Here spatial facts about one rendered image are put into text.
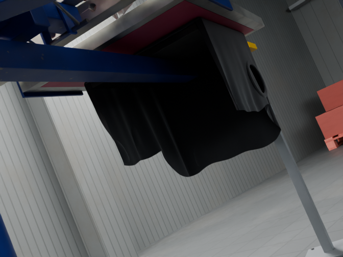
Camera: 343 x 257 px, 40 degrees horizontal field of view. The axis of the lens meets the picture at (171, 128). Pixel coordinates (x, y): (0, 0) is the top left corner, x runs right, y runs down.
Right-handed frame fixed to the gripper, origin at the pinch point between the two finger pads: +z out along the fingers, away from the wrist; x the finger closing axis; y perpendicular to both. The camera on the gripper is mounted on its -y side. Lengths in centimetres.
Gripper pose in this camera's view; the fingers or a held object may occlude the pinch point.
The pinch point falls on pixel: (118, 18)
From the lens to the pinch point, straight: 147.8
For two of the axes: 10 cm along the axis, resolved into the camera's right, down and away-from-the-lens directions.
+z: 4.0, 9.1, -0.9
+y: 8.2, -4.0, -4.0
